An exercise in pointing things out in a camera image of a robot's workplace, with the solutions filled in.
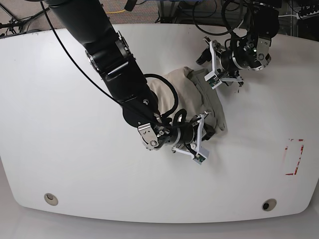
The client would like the right table cable grommet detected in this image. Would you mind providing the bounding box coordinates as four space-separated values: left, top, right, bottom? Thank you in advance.
262 199 277 212

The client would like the beige T-shirt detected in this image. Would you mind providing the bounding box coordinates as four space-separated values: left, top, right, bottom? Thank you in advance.
148 67 226 133

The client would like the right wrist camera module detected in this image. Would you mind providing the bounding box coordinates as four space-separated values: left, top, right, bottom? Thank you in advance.
192 147 209 165

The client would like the red tape rectangle marking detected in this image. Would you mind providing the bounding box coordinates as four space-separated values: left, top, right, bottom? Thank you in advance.
283 138 305 176

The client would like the table cable grommet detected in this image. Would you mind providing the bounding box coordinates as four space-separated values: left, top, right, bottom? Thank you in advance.
262 199 277 212
44 193 58 206

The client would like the white power strip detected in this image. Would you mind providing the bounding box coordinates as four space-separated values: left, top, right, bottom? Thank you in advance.
297 4 319 19

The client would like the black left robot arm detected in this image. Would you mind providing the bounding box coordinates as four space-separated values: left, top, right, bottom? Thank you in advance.
196 0 282 89

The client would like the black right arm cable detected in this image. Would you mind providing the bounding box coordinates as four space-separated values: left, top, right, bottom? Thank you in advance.
39 0 187 129

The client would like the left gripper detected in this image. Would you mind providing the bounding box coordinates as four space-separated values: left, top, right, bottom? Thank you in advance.
196 36 243 84

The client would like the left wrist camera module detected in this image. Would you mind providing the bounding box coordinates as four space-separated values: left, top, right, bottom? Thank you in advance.
204 71 222 90

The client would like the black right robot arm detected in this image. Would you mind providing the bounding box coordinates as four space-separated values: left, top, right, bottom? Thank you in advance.
43 0 214 163

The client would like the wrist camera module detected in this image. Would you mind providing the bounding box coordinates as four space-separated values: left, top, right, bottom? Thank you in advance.
192 147 209 165
204 71 222 90

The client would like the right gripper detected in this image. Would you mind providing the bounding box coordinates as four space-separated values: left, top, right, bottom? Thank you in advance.
171 111 216 158

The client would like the black tripod stand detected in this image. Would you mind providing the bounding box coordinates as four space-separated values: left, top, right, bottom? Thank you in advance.
0 3 50 38

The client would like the left table cable grommet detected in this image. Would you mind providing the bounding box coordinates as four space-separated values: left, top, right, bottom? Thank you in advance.
44 193 58 206

